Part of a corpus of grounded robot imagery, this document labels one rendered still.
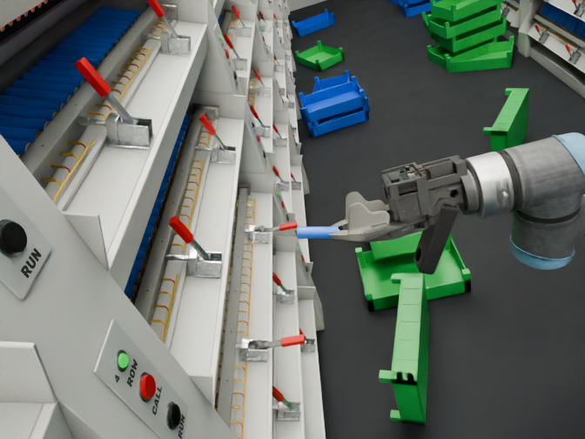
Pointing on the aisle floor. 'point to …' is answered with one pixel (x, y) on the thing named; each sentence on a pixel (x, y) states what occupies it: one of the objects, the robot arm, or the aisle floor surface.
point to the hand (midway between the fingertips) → (339, 234)
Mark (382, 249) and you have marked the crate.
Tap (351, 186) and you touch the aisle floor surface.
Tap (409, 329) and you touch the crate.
